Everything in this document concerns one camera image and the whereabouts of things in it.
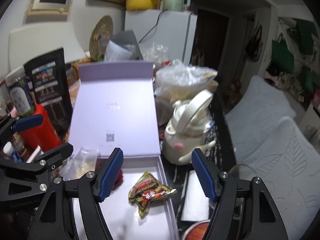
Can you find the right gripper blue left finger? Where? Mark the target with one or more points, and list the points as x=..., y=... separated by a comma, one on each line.
x=116, y=155

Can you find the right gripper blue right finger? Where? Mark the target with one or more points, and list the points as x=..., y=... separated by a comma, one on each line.
x=207, y=173

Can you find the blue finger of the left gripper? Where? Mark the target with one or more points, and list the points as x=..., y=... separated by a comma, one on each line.
x=23, y=124

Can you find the clear cookie packet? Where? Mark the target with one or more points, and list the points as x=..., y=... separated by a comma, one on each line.
x=80, y=163

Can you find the red gold snack packet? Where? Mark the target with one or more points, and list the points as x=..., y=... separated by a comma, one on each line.
x=147, y=190

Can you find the red fluffy scrunchie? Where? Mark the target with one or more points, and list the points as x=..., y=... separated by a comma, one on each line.
x=117, y=177

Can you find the red canister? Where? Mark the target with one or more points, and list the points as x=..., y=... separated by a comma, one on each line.
x=44, y=136

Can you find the dark tea jar white lid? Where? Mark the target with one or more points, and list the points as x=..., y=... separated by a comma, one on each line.
x=20, y=95

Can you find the white paper roll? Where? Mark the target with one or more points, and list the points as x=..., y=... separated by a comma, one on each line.
x=196, y=204

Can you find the black snack pouch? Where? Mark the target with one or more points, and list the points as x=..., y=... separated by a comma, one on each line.
x=47, y=74

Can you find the cream cartoon water bottle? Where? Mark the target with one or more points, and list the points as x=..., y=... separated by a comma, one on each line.
x=189, y=128

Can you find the red apple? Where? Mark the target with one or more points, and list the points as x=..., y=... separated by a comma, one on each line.
x=197, y=232

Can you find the grey leaf pattern cushion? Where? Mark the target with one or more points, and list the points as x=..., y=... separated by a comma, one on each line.
x=261, y=105

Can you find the white foam board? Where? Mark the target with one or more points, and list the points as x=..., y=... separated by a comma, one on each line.
x=33, y=40

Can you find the clear plastic food bag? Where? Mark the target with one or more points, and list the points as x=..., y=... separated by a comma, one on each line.
x=178, y=82

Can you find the woven round mat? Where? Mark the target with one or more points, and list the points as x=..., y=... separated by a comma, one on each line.
x=101, y=32

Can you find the green tote bag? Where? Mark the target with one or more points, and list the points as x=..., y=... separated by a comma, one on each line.
x=282, y=57

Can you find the white mini fridge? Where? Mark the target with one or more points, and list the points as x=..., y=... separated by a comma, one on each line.
x=174, y=30

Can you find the wall intercom monitor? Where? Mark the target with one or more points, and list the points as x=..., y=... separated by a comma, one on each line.
x=49, y=7

